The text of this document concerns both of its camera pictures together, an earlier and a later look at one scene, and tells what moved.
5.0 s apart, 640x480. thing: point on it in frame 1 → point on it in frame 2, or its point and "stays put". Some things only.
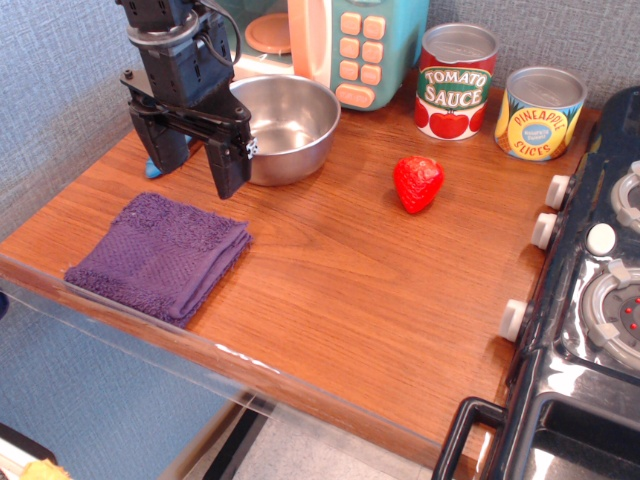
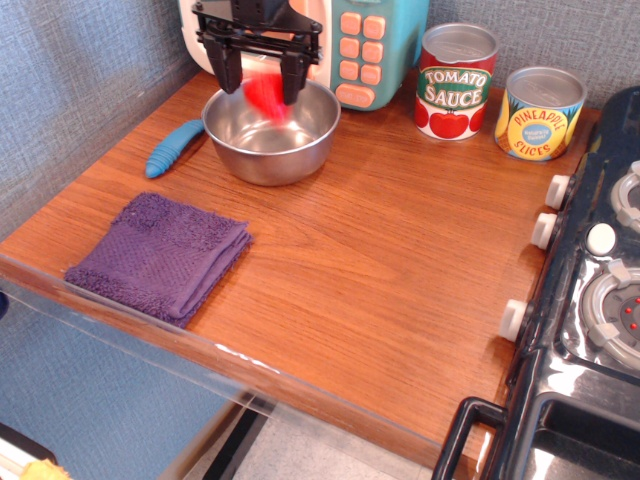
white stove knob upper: x=556 y=191 stays put
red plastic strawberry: x=417 y=180 → x=265 y=94
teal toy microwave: x=371 y=54 stays put
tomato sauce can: x=455 y=76 stays put
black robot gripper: x=187 y=73 → x=260 y=26
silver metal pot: x=294 y=124 stays put
